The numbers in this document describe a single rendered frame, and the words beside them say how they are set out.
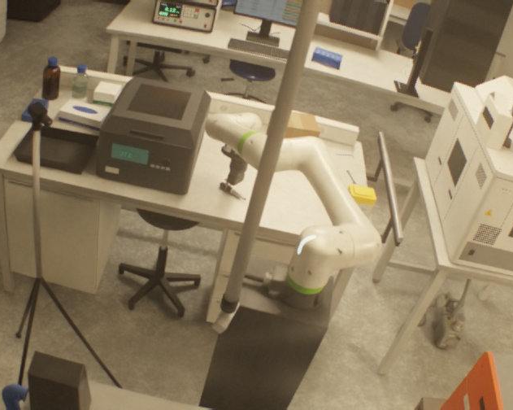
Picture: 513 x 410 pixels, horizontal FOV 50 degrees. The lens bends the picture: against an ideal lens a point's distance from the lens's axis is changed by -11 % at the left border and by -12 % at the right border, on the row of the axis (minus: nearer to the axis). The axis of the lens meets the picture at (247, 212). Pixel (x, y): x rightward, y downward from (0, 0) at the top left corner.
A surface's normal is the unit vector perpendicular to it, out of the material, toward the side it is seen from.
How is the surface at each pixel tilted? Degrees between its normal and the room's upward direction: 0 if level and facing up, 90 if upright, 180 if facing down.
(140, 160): 90
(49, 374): 0
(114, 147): 90
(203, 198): 0
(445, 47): 90
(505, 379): 0
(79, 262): 90
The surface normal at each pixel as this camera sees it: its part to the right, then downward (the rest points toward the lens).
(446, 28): -0.08, 0.61
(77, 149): 0.21, -0.77
